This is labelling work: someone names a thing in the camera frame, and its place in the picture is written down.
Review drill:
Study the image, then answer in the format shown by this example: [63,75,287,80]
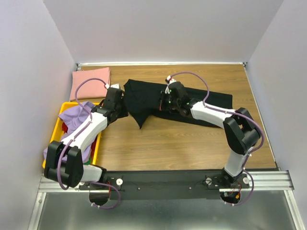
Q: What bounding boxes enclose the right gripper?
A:
[154,90,180,111]

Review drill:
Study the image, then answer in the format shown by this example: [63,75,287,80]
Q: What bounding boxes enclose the black t-shirt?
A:
[122,79,233,130]

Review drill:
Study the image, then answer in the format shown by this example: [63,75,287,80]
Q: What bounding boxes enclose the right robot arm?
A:
[160,78,264,188]

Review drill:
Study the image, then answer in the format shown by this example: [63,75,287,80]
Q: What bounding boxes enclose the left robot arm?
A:
[44,85,128,190]

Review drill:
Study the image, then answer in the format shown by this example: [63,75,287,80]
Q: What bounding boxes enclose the pink folded t-shirt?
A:
[70,68,111,101]

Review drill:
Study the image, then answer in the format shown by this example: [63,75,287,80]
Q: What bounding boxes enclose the lavender t-shirt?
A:
[44,102,101,163]

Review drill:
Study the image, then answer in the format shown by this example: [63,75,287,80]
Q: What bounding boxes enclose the yellow plastic bin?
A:
[42,102,103,171]

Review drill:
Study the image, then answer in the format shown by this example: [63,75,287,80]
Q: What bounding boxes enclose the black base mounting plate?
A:
[79,170,250,205]

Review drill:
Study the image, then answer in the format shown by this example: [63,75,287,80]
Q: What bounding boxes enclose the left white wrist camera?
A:
[110,83,120,89]

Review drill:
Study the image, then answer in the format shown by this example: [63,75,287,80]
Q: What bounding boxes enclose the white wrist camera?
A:
[165,75,176,94]
[110,83,120,89]

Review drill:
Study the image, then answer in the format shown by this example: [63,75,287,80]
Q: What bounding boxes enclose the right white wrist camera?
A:
[165,75,176,94]

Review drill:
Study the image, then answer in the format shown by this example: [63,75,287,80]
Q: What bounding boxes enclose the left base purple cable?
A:
[90,182,123,209]

